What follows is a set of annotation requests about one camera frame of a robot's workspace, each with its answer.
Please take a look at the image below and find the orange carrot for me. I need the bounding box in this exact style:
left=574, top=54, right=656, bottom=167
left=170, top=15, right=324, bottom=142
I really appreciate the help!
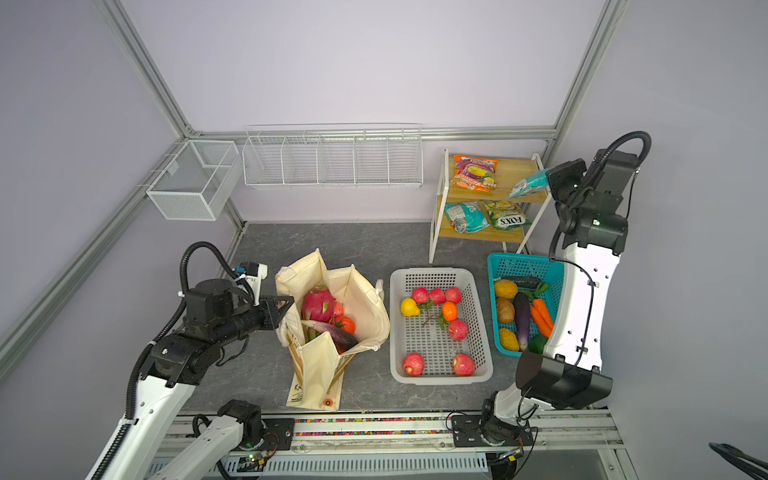
left=530, top=298, right=554, bottom=338

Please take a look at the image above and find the long white wire basket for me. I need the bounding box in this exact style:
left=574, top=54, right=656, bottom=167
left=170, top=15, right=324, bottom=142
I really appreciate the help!
left=241, top=123, right=424, bottom=188

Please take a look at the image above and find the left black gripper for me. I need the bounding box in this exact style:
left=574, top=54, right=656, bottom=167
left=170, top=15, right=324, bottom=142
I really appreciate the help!
left=214, top=294, right=295, bottom=346

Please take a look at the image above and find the teal white snack packet lower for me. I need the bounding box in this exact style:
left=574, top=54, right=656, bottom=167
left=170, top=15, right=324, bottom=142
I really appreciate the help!
left=444, top=202, right=490, bottom=234

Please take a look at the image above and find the pink dragon fruit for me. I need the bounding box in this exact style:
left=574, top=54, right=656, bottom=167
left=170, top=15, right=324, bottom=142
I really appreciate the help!
left=301, top=286, right=336, bottom=323

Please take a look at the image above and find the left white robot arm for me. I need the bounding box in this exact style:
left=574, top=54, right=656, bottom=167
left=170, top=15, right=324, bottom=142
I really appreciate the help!
left=89, top=241, right=294, bottom=479

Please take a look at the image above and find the red apple back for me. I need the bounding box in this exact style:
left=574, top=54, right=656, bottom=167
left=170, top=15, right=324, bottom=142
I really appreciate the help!
left=451, top=353, right=476, bottom=377

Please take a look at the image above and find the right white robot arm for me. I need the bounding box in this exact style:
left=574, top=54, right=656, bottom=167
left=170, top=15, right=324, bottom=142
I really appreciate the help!
left=446, top=131, right=652, bottom=446

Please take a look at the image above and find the yellow potato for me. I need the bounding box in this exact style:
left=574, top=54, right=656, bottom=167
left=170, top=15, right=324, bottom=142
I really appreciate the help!
left=498, top=328, right=520, bottom=352
left=493, top=279, right=519, bottom=300

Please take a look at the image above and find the small orange tangerine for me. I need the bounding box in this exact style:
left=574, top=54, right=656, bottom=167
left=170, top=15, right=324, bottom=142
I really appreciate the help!
left=441, top=301, right=458, bottom=322

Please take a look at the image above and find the red apple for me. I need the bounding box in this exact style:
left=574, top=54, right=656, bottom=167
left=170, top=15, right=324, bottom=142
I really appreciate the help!
left=451, top=353, right=476, bottom=377
left=403, top=353, right=425, bottom=377

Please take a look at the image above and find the yellow lemon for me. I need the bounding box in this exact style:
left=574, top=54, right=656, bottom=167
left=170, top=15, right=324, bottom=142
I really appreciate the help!
left=400, top=298, right=421, bottom=318

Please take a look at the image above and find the small red fruit right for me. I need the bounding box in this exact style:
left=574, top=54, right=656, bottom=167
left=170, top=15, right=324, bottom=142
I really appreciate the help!
left=445, top=287, right=462, bottom=304

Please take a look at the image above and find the teal plastic vegetable basket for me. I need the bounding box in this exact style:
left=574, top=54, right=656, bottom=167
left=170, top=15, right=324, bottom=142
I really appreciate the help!
left=486, top=252, right=598, bottom=361

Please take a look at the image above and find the small white mesh basket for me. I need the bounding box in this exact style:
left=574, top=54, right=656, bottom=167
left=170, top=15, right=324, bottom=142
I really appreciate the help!
left=147, top=140, right=243, bottom=221

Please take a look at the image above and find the small red fruit left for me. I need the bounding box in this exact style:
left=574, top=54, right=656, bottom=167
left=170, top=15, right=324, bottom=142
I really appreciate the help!
left=411, top=287, right=429, bottom=304

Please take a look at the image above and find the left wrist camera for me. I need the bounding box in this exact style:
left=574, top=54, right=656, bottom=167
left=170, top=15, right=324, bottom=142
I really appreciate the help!
left=234, top=261, right=268, bottom=305

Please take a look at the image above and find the orange snack packet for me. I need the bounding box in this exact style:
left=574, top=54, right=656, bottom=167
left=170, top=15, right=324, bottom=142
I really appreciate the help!
left=451, top=155, right=499, bottom=192

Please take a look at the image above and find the green Fox's candy packet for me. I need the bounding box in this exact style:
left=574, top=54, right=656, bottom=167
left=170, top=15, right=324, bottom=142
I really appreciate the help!
left=483, top=201, right=531, bottom=231

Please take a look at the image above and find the green pepper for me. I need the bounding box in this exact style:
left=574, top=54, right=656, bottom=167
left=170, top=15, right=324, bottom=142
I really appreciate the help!
left=528, top=334, right=549, bottom=355

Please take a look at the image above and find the small red fruit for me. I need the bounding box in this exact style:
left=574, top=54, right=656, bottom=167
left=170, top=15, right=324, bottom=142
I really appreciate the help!
left=445, top=287, right=462, bottom=304
left=428, top=288, right=447, bottom=305
left=411, top=287, right=429, bottom=304

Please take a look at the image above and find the white plastic fruit basket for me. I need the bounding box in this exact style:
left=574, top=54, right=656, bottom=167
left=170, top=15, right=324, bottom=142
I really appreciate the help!
left=390, top=267, right=493, bottom=385

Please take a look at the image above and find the brown potato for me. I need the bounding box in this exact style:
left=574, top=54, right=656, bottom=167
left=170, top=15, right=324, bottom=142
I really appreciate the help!
left=496, top=297, right=515, bottom=325

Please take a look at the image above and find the red apple centre basket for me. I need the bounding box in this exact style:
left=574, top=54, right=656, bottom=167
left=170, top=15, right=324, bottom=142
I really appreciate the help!
left=448, top=320, right=469, bottom=342

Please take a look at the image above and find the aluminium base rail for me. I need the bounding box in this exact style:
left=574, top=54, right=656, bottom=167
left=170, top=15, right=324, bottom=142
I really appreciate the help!
left=143, top=409, right=625, bottom=480

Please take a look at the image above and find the white wood two-tier shelf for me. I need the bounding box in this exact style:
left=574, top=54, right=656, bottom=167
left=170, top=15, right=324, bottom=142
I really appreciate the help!
left=428, top=149, right=554, bottom=264

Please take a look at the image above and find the dark purple eggplant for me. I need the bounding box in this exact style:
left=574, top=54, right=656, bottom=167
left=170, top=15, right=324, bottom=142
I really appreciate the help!
left=513, top=292, right=532, bottom=351

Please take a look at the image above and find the cream canvas grocery bag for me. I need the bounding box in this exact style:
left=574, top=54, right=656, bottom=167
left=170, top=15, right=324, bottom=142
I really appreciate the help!
left=275, top=250, right=390, bottom=411

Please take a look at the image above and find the red apple front left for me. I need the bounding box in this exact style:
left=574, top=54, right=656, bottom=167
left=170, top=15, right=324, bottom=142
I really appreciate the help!
left=403, top=353, right=425, bottom=377

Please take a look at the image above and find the yellow potato front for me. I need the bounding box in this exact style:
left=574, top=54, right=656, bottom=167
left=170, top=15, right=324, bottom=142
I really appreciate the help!
left=498, top=328, right=520, bottom=352

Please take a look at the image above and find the red tomato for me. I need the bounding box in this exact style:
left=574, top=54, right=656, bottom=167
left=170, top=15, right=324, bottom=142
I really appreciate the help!
left=336, top=316, right=356, bottom=335

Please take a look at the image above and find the small red fruit middle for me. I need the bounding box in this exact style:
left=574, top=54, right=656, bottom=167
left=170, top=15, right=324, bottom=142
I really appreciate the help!
left=428, top=288, right=447, bottom=305

